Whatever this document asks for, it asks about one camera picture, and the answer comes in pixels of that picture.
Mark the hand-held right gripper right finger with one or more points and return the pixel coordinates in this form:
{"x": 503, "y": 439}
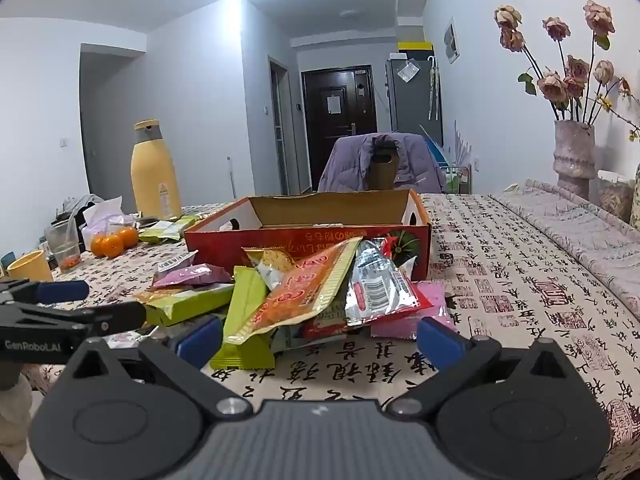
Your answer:
{"x": 437, "y": 344}

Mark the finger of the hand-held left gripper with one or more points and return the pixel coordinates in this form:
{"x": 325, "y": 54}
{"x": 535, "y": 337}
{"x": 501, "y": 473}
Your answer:
{"x": 62, "y": 291}
{"x": 120, "y": 316}

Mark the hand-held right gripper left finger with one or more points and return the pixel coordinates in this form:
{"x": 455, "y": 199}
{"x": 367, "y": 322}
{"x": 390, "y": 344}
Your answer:
{"x": 200, "y": 342}

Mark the pink starred snack packet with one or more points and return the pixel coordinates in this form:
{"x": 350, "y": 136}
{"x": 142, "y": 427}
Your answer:
{"x": 190, "y": 275}

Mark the silver red snack packet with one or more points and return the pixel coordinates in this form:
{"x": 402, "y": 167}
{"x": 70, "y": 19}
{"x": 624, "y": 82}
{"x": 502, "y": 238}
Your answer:
{"x": 372, "y": 285}

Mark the large orange snack bag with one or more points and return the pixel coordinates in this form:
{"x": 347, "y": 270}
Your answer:
{"x": 300, "y": 295}

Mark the red cardboard box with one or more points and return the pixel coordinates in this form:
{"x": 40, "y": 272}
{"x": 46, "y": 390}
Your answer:
{"x": 300, "y": 232}

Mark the yellow cup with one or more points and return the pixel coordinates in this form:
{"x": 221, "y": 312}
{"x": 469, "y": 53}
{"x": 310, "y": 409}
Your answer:
{"x": 30, "y": 267}

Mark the clear glass cup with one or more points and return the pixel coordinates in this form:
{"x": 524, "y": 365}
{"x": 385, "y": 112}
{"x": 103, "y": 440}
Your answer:
{"x": 62, "y": 245}

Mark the grey cloth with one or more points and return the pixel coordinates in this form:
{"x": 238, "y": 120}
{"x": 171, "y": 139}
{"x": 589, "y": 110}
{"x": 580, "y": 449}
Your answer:
{"x": 75, "y": 205}

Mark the crumpled plastic bag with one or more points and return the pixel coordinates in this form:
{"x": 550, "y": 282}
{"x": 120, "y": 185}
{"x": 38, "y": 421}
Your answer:
{"x": 107, "y": 212}

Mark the yellow bottle with grey collar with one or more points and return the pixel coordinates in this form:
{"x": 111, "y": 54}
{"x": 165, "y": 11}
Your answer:
{"x": 155, "y": 175}

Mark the folded patterned quilt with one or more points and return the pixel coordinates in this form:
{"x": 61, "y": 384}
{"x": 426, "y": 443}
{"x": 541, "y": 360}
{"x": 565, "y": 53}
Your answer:
{"x": 575, "y": 230}

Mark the wooden chair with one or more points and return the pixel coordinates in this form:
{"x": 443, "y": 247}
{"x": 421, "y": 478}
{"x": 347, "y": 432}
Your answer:
{"x": 382, "y": 172}

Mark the purple padded jacket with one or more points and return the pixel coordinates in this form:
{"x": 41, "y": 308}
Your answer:
{"x": 345, "y": 165}

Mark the grey interior door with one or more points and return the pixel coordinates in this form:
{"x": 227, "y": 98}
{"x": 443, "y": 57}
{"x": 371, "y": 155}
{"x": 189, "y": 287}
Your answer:
{"x": 279, "y": 130}

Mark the pink ceramic vase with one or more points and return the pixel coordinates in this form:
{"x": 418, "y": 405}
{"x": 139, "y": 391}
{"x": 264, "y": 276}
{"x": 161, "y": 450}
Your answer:
{"x": 574, "y": 160}

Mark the clear storage jar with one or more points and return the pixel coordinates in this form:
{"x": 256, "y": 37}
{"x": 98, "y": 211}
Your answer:
{"x": 615, "y": 197}

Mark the dark entrance door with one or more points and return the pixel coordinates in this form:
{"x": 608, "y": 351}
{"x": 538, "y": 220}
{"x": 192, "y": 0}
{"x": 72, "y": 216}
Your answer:
{"x": 317, "y": 135}

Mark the grey refrigerator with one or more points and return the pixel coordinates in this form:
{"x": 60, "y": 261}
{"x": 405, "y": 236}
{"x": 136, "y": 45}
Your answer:
{"x": 415, "y": 105}

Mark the hanging white umbrella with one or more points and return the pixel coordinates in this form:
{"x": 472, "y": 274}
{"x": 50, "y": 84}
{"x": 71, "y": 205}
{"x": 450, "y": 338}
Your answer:
{"x": 434, "y": 90}

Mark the paper sheet on door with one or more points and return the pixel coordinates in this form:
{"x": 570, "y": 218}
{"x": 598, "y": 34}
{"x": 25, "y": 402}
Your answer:
{"x": 332, "y": 103}

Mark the clear bag on refrigerator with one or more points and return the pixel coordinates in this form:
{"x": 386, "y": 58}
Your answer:
{"x": 407, "y": 71}

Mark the dried pink roses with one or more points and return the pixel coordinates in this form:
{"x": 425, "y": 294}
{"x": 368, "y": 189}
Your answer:
{"x": 552, "y": 85}

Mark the yellow and black box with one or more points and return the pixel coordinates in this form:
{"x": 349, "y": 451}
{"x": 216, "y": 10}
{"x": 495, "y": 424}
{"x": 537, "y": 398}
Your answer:
{"x": 415, "y": 47}

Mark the round ceiling fixture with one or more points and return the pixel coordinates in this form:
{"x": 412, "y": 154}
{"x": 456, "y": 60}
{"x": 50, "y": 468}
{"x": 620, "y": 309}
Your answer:
{"x": 352, "y": 13}

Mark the wall calendar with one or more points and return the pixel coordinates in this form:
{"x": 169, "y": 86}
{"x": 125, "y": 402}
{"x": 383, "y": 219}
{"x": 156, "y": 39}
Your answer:
{"x": 451, "y": 40}

